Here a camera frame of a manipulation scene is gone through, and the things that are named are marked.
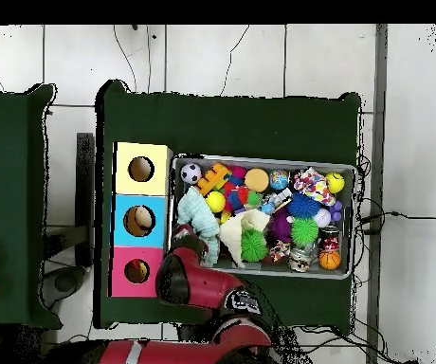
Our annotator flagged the black upright panel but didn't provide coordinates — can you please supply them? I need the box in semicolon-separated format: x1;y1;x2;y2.
75;132;96;266

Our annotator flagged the white polka dot cloth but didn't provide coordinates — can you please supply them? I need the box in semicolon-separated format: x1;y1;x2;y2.
292;166;336;207

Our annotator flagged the black cable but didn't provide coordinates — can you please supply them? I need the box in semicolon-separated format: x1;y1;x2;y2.
357;209;436;234

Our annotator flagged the shallow metal mesh bin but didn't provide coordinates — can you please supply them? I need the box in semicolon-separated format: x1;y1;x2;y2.
166;153;357;281

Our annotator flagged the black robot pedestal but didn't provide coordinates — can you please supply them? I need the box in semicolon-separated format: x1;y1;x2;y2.
177;323;219;342

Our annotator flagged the grey plastic base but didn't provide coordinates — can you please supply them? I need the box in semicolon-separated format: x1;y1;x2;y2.
42;264;87;308

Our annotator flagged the wooden box with three holes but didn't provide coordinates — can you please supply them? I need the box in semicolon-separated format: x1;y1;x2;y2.
107;141;174;299

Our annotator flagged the plain yellow ball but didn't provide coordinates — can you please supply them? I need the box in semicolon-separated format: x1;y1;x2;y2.
205;191;227;214

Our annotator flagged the orange foam disc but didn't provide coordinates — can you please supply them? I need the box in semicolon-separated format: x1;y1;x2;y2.
243;167;270;193

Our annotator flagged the small orange basketball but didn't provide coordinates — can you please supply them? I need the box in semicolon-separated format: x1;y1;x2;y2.
318;248;342;271

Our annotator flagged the small soccer ball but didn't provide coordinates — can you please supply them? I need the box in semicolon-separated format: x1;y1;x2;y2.
179;162;203;186

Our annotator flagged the cream muslin cloth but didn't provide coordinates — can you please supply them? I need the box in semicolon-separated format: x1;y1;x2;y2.
219;209;271;268

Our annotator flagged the green puffer toy with eyes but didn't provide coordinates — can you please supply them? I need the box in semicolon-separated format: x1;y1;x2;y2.
240;228;269;264
289;216;319;247

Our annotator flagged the yellow smiley ball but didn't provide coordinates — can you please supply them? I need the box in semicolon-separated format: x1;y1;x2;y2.
324;171;346;194

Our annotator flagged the mint green cloth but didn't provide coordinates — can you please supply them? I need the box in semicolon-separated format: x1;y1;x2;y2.
176;186;221;266

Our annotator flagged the dark green table cloth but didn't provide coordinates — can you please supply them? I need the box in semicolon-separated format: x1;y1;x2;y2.
0;82;64;329
93;79;363;330

